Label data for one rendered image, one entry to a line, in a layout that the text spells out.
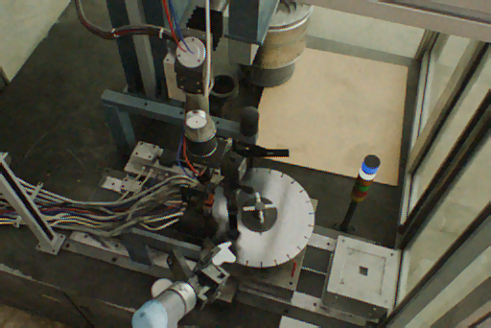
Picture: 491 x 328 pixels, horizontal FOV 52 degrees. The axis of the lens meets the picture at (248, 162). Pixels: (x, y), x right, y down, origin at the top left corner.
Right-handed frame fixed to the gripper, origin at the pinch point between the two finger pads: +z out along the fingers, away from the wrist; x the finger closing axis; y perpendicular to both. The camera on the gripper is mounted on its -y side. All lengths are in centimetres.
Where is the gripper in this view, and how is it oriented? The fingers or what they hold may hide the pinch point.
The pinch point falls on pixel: (221, 255)
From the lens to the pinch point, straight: 141.0
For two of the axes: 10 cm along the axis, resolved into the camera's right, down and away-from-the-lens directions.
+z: 4.7, -2.5, 8.4
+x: 3.5, -8.3, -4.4
